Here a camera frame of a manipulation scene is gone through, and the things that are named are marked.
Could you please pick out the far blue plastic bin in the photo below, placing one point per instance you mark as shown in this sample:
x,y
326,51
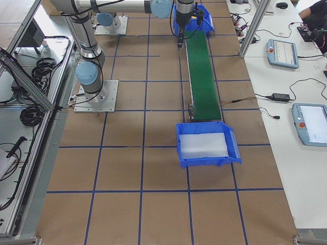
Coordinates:
x,y
206,24

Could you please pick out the black power adapter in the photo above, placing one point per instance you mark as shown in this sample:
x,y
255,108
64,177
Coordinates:
x,y
280,97

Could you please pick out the blue bin with white foam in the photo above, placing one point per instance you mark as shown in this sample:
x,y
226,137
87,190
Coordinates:
x,y
209,127

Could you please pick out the near teach pendant tablet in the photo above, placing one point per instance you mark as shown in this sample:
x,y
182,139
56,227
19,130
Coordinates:
x,y
310,123

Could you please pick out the aluminium frame post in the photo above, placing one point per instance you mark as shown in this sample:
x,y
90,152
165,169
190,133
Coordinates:
x,y
258,16

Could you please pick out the green conveyor belt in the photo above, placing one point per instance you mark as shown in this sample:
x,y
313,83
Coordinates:
x,y
204,104

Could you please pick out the far teach pendant tablet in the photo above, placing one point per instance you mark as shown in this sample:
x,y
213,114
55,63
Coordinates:
x,y
282,53

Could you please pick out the teach pendant tablet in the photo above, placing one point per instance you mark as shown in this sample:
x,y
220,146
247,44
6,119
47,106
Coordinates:
x,y
282,53
310,123

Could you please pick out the white foam pad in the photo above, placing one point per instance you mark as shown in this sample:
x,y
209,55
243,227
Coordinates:
x,y
203,145

